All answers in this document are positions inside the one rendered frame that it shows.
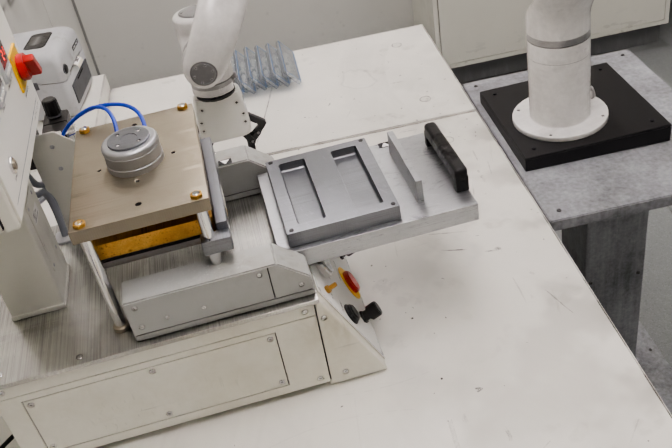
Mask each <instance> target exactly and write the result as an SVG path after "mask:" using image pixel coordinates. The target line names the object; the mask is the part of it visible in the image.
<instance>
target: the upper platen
mask: <svg viewBox="0 0 672 448"><path fill-rule="evenodd" d="M208 214H209V217H210V220H211V224H212V227H213V230H214V231H216V230H217V227H216V224H215V219H214V213H213V208H212V210H209V211H208ZM201 234H202V233H201V229H200V226H199V223H198V220H197V217H196V214H193V215H189V216H185V217H182V218H178V219H174V220H170V221H166V222H162V223H158V224H154V225H150V226H147V227H143V228H139V229H135V230H131V231H127V232H123V233H119V234H115V235H111V236H108V237H104V238H100V239H96V240H93V242H94V245H95V247H96V249H97V252H98V254H99V257H100V259H101V261H102V264H103V266H104V269H106V268H109V267H113V266H117V265H121V264H125V263H129V262H132V261H136V260H140V259H144V258H148V257H152V256H156V255H159V254H163V253H167V252H171V251H175V250H179V249H182V248H186V247H190V246H194V245H198V244H201V240H200V235H201Z"/></svg>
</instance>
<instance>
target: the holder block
mask: <svg viewBox="0 0 672 448"><path fill-rule="evenodd" d="M265 164H266V169H267V173H268V177H269V180H270V183H271V187H272V190H273V193H274V196H275V200H276V203H277V206H278V210H279V213H280V216H281V220H282V223H283V226H284V230H285V233H286V236H287V240H288V243H289V246H290V248H293V247H296V246H300V245H304V244H308V243H312V242H315V241H319V240H323V239H327V238H331V237H334V236H338V235H342V234H346V233H349V232H353V231H357V230H361V229H365V228H368V227H372V226H376V225H380V224H384V223H387V222H391V221H395V220H399V219H401V211H400V205H399V203H398V201H397V199H396V197H395V195H394V194H393V192H392V190H391V188H390V186H389V184H388V182H387V180H386V178H385V176H384V174H383V173H382V171H381V169H380V167H379V165H378V163H377V161H376V159H375V157H374V155H373V153H372V152H371V150H370V148H369V146H368V144H367V142H366V140H365V138H361V139H357V140H353V141H349V142H345V143H341V144H337V145H333V146H329V147H325V148H321V149H317V150H313V151H309V152H305V153H301V154H297V155H293V156H289V157H285V158H281V159H277V160H273V161H269V162H266V163H265Z"/></svg>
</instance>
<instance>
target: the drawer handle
mask: <svg viewBox="0 0 672 448"><path fill-rule="evenodd" d="M424 136H425V144H426V146H427V147H429V146H432V147H433V148H434V150H435V151H436V153H437V154H438V156H439V157H440V159H441V160H442V162H443V163H444V165H445V167H446V168H447V170H448V171H449V173H450V174H451V176H452V177H453V179H454V189H455V191H456V192H457V193H459V192H463V191H467V190H469V178H468V174H467V168H466V166H465V165H464V163H463V162H462V161H461V159H460V158H459V156H458V155H457V153H456V152H455V150H454V149H453V148H452V146H451V145H450V143H449V142H448V140H447V139H446V137H445V136H444V135H443V133H442V132H441V130H440V129H439V127H438V126H437V125H436V123H434V122H430V123H426V124H425V125H424Z"/></svg>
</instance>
